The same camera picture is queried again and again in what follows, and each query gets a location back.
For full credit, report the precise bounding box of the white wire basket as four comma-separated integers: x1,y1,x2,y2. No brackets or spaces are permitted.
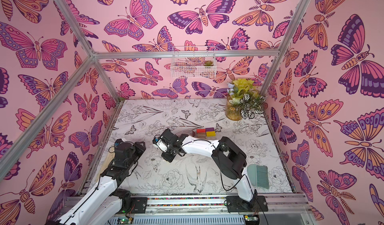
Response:
170,45,217,79

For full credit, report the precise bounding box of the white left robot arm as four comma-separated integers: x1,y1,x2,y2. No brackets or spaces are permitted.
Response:
46,139,146,225

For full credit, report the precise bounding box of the yellow rectangular block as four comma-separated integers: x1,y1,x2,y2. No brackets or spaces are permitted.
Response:
206,131,216,137

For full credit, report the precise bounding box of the potted plant in vase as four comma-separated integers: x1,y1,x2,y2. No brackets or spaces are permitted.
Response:
225,79,266,121

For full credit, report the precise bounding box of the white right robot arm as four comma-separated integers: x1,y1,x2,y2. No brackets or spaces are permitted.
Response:
153,129,269,214

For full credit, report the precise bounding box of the small succulent in basket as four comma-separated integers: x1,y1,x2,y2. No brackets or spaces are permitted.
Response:
204,60,214,67

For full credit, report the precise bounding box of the brown wooden block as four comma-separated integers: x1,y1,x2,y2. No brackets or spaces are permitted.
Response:
197,133,206,138

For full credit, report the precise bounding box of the red rectangular block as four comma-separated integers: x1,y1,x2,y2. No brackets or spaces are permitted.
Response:
196,129,206,134

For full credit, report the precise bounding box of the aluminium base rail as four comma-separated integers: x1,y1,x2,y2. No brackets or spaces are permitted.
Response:
59,193,310,225

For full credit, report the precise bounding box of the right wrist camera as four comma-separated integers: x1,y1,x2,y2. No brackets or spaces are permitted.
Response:
153,136,168,152

